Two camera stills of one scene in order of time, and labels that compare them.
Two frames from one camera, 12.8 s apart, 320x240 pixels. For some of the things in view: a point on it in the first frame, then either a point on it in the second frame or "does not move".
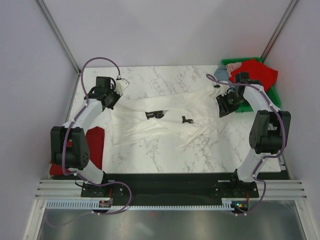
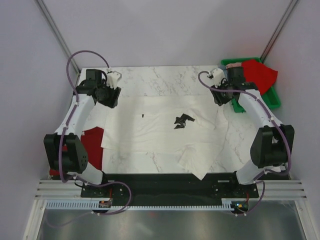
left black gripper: [117, 97] does not move
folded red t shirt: [95, 139] does not move
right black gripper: [224, 108] -> [218, 99]
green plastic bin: [272, 93] does not move
